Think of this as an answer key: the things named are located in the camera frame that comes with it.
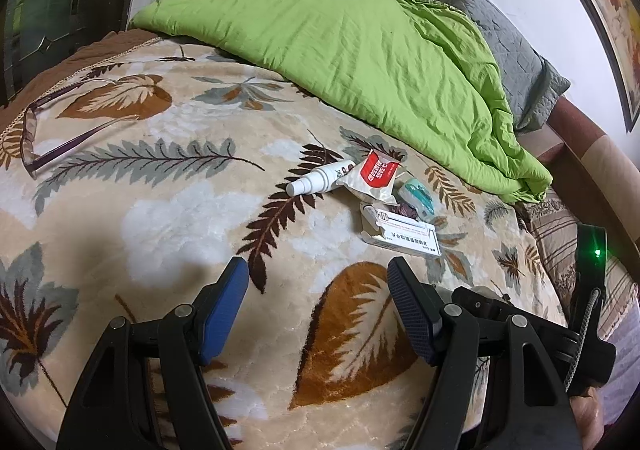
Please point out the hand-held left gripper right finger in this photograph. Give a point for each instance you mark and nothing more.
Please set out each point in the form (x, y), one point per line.
(412, 310)

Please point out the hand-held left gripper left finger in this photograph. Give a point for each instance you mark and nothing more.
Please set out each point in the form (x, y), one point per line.
(225, 310)

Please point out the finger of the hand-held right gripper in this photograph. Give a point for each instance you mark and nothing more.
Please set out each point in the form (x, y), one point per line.
(480, 302)

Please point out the white medicine box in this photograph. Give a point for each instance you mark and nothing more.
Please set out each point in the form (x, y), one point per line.
(400, 235)

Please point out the dark brown snack wrapper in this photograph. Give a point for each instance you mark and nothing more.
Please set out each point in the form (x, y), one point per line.
(402, 211)

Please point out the teal plastic pack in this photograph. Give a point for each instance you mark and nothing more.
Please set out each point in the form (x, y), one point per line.
(417, 195)

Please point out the white and red wrapper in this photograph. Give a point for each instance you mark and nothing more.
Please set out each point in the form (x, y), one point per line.
(375, 177)

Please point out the person's right hand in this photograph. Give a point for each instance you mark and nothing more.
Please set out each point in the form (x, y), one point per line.
(586, 415)

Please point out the striped brown pillow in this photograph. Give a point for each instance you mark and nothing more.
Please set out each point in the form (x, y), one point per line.
(555, 240)

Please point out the brown padded headboard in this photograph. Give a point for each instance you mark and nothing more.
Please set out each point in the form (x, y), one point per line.
(600, 169)

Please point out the leaf print blanket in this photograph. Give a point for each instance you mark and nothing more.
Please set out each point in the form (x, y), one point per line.
(150, 230)

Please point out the grey quilted pillow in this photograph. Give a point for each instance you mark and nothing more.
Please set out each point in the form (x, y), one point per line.
(525, 64)

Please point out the purple eyeglasses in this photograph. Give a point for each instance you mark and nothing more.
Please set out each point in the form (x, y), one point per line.
(28, 144)

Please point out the green quilt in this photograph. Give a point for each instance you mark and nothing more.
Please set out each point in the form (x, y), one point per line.
(350, 54)

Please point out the glass panel door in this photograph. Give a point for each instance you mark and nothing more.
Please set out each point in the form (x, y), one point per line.
(50, 4)

